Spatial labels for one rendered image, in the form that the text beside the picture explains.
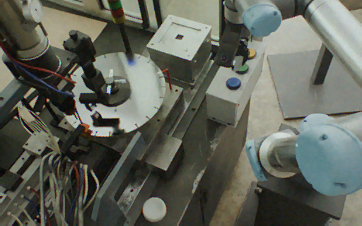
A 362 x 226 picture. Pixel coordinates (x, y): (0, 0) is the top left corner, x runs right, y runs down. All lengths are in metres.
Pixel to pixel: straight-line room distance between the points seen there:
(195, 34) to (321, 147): 0.86
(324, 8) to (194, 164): 0.64
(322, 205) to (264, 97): 1.20
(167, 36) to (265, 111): 1.04
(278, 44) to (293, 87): 0.39
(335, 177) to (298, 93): 1.73
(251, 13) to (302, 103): 1.49
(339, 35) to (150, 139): 0.64
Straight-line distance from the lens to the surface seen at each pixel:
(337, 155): 0.61
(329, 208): 1.22
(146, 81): 1.19
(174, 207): 1.19
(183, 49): 1.33
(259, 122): 2.21
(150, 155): 1.19
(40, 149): 1.23
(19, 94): 1.19
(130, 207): 1.20
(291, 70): 2.44
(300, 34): 2.70
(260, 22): 0.84
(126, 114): 1.12
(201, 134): 1.29
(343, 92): 2.40
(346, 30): 0.82
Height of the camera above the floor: 1.86
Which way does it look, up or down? 55 degrees down
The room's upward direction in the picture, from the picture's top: 9 degrees counter-clockwise
